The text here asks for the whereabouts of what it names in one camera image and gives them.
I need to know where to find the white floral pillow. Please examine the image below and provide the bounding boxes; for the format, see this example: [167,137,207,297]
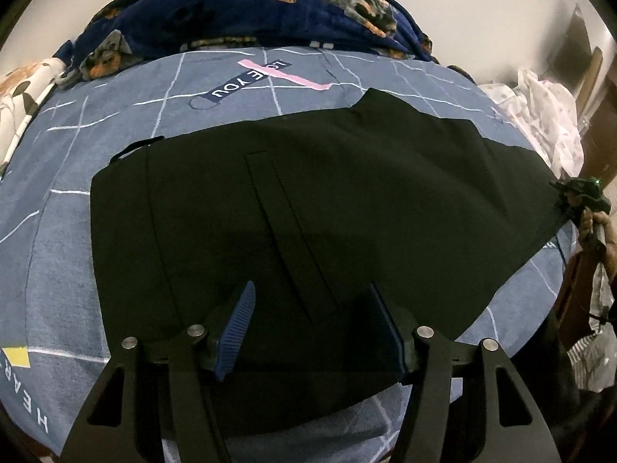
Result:
[0,57,66,177]

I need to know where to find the brown wooden cabinet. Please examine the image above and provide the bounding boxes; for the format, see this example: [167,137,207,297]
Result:
[576,47,616,188]

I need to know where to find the black pants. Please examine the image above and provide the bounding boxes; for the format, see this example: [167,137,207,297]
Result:
[90,89,567,437]

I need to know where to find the navy dog-print blanket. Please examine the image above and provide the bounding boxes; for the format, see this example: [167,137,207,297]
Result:
[56,0,432,88]

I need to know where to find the right hand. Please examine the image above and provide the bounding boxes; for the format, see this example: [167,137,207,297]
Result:
[578,208,617,295]

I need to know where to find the white dotted cloth pile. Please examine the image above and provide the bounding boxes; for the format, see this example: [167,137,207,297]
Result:
[479,67,583,178]

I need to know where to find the blue grid-pattern bed sheet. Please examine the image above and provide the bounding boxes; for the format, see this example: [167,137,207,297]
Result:
[0,46,578,463]

